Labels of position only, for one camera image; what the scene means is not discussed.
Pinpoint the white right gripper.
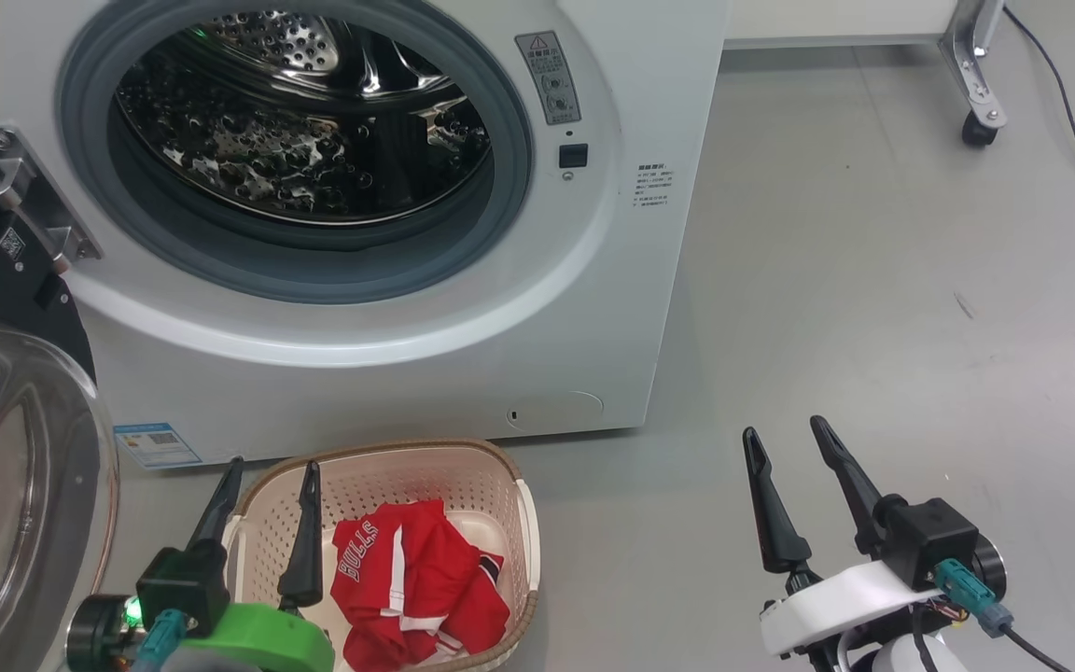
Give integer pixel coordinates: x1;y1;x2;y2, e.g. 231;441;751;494
743;415;944;659

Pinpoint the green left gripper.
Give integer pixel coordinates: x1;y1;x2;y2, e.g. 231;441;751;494
178;456;336;672

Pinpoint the red Bulls jersey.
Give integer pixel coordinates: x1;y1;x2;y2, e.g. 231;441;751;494
329;499;510;672

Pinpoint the cream perforated laundry basket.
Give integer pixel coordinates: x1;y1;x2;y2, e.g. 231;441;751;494
220;439;541;672

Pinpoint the white front-load washing machine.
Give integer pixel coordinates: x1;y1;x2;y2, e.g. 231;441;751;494
0;0;727;468

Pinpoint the steel washer drum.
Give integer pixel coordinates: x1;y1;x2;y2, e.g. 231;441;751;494
115;9;494;225

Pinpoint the metal door hinge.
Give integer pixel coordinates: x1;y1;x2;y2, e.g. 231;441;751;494
0;127;103;273

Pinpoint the blue energy label sticker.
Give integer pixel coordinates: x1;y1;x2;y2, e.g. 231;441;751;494
113;423;203;469

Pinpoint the round white filter cover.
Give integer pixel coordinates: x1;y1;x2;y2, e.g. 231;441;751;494
506;390;605;433

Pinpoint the printed text label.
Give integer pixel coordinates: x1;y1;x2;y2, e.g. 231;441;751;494
634;164;675;210

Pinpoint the metal partition leg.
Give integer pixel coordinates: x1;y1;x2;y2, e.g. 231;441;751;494
939;0;1007;129

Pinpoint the white partition panel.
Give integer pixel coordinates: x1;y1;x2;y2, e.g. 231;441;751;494
722;0;963;49

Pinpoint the grey warning sticker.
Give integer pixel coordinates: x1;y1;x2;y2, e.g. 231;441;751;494
515;31;582;126

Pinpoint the teal left camera cable plug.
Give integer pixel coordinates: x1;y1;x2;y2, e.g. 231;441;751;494
132;609;188;672

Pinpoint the teal camera cable plug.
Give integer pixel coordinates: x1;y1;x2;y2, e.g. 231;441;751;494
132;609;188;672
933;558;1075;672

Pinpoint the teal right camera cable plug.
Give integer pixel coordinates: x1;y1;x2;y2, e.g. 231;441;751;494
933;558;1075;672

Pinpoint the black floor cable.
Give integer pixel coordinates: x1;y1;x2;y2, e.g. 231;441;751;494
1004;7;1075;230

